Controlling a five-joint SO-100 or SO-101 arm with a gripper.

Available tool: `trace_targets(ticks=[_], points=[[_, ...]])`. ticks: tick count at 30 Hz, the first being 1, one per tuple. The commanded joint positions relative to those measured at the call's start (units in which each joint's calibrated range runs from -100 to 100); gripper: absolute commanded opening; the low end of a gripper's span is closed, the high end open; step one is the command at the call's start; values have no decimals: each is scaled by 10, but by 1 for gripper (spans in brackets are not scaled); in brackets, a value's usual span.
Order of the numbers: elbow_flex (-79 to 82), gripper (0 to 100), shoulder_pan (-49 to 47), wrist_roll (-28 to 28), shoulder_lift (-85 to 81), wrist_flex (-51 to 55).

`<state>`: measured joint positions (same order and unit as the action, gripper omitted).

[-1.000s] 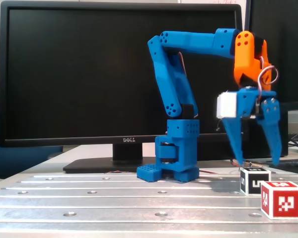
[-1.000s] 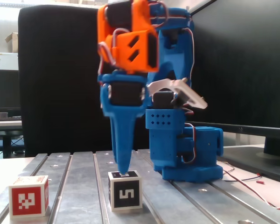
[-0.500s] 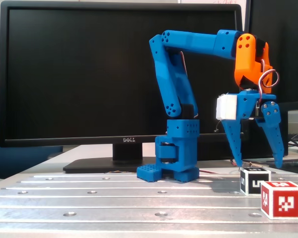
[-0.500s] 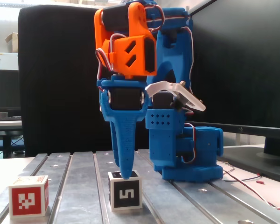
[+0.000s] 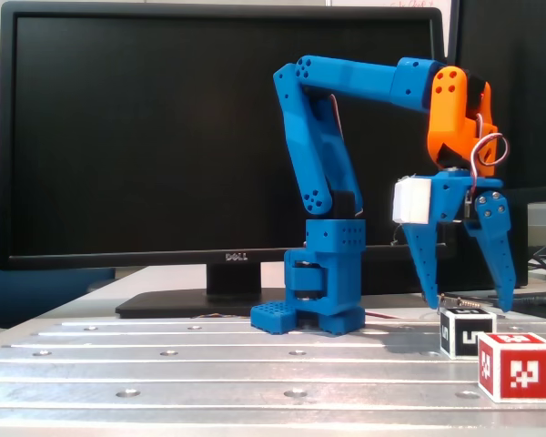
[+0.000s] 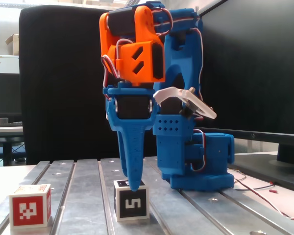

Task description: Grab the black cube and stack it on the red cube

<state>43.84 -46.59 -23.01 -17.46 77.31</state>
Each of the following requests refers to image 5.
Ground red white arm cable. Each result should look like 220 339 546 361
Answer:
329 93 366 220

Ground black Dell monitor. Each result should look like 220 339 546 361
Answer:
0 0 457 320

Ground red cube with white markers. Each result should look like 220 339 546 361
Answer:
476 331 546 405

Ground black monitor without logo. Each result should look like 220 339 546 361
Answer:
445 0 546 204

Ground black cable plug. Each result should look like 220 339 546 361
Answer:
486 290 546 307

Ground multicoloured thin wire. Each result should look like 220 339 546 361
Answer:
189 311 252 320

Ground black cube with white markers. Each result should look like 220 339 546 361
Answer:
439 307 498 361

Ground blue chair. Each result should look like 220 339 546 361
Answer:
0 211 117 330

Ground small circuit board with pins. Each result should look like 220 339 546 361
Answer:
439 293 483 313

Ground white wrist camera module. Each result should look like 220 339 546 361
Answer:
390 175 434 228

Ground red white wrist servo cable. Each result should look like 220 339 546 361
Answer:
469 112 511 193

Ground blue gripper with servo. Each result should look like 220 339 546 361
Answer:
402 170 517 314

